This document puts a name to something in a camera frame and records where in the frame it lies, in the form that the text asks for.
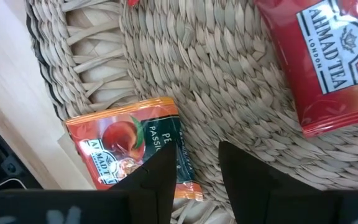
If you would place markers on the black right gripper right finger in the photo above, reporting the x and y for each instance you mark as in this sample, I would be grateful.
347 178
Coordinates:
253 193

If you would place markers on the orange peach tea sachet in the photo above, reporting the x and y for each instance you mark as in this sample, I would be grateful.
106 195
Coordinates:
120 140

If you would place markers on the red strawberry tea sachet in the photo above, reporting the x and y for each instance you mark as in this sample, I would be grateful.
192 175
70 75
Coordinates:
322 93
133 2

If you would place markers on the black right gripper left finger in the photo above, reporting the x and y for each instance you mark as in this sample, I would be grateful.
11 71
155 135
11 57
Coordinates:
157 193

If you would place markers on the round woven placemat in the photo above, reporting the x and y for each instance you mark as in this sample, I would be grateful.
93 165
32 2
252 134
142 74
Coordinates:
213 77

